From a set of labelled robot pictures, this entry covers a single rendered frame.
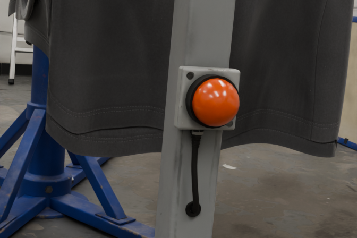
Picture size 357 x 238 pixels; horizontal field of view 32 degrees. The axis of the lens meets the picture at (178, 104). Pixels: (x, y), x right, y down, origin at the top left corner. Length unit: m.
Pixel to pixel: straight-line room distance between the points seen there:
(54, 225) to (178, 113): 1.58
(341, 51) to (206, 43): 0.43
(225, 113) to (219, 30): 0.07
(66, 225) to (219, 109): 1.61
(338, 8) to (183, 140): 0.45
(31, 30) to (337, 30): 0.42
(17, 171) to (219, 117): 1.53
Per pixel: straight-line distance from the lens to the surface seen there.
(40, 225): 2.05
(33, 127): 2.05
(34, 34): 0.84
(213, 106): 0.47
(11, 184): 1.94
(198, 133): 0.50
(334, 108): 0.91
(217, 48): 0.51
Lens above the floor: 0.72
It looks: 9 degrees down
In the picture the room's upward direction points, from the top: 5 degrees clockwise
